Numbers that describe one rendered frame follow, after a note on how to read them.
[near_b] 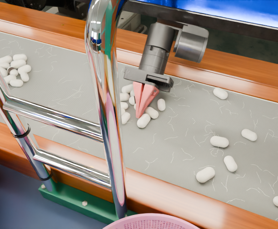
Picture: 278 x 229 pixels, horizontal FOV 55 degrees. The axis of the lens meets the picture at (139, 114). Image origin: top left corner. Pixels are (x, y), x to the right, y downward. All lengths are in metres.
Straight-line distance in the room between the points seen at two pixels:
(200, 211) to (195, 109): 0.25
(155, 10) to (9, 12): 0.74
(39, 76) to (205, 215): 0.52
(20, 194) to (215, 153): 0.41
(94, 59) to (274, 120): 0.52
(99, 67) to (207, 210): 0.34
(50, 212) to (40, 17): 0.60
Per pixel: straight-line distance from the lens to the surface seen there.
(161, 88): 0.59
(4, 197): 0.64
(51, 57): 0.80
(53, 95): 0.68
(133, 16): 1.53
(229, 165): 0.54
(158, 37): 0.58
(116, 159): 0.32
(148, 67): 0.56
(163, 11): 0.32
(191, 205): 0.48
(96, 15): 0.20
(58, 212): 0.58
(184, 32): 0.59
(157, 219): 0.47
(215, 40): 2.23
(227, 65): 0.73
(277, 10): 0.31
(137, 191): 0.48
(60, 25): 0.88
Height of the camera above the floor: 1.20
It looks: 50 degrees down
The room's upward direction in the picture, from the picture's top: straight up
